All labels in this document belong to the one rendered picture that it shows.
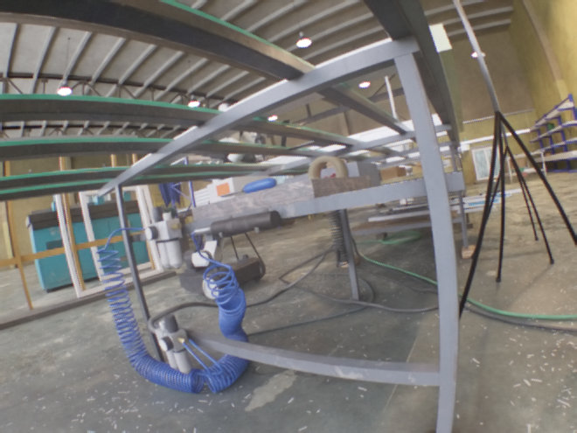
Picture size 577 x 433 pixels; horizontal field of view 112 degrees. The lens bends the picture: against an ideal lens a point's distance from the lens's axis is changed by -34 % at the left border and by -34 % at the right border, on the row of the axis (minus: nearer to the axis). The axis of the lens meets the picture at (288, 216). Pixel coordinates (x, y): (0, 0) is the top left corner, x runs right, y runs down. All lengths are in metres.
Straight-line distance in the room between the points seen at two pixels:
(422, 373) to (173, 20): 0.67
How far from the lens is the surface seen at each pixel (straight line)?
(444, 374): 0.59
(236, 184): 0.83
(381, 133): 1.78
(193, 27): 0.40
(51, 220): 5.01
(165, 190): 6.60
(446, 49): 0.72
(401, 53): 0.52
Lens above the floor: 0.59
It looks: 2 degrees down
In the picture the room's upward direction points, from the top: 11 degrees counter-clockwise
